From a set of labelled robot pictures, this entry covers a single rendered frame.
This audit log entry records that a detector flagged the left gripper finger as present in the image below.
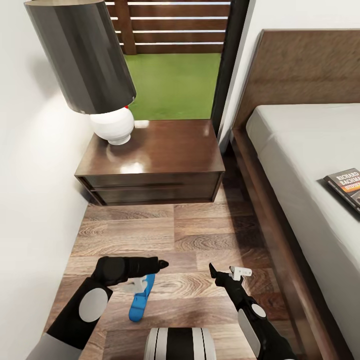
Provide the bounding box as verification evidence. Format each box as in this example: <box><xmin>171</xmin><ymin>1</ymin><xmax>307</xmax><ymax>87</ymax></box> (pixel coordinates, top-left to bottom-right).
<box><xmin>158</xmin><ymin>259</ymin><xmax>169</xmax><ymax>271</ymax></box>

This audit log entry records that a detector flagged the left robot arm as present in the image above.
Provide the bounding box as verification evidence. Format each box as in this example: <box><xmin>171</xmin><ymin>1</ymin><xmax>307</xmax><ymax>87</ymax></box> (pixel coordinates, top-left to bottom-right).
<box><xmin>25</xmin><ymin>256</ymin><xmax>169</xmax><ymax>360</ymax></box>

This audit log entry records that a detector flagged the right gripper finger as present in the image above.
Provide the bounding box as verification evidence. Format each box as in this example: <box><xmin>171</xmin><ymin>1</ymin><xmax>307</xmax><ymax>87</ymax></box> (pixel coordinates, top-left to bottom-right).
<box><xmin>209</xmin><ymin>263</ymin><xmax>219</xmax><ymax>278</ymax></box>

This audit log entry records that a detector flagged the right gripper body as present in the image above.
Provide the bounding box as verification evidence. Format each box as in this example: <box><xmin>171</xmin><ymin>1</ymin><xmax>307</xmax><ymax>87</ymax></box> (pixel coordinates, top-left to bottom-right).
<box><xmin>211</xmin><ymin>271</ymin><xmax>244</xmax><ymax>298</ymax></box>

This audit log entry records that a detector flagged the hardback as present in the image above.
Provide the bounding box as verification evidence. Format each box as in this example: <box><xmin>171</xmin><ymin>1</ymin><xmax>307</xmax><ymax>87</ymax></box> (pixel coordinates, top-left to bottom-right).
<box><xmin>323</xmin><ymin>167</ymin><xmax>360</xmax><ymax>213</ymax></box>

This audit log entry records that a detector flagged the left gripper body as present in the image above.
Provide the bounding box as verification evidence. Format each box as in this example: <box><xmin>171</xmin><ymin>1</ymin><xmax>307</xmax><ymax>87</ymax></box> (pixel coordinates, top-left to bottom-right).
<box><xmin>132</xmin><ymin>256</ymin><xmax>159</xmax><ymax>278</ymax></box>

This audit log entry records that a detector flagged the sandal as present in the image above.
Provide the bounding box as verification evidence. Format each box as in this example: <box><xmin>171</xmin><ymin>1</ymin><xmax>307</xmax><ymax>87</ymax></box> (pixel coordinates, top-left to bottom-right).
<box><xmin>129</xmin><ymin>273</ymin><xmax>156</xmax><ymax>322</ymax></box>

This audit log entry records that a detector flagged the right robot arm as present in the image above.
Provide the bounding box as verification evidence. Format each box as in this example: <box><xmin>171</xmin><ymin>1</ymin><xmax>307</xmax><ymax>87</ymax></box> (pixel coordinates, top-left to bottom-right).
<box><xmin>209</xmin><ymin>263</ymin><xmax>299</xmax><ymax>360</ymax></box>

